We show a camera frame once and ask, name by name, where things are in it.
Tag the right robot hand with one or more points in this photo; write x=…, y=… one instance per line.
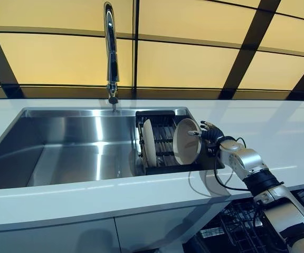
x=212, y=133

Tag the beige deep bowl plate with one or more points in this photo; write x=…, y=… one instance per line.
x=186, y=147

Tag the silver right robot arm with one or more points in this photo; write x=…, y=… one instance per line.
x=247, y=158

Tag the black built-in dishwasher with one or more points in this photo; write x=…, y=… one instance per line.
x=194, y=243

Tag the black dish drying rack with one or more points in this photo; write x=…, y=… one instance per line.
x=165, y=147

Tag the white cabinet door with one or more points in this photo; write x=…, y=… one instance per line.
x=49, y=237
x=154, y=232

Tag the chrome kitchen faucet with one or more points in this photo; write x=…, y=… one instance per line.
x=111, y=52

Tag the stainless steel sink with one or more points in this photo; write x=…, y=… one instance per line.
x=75, y=142

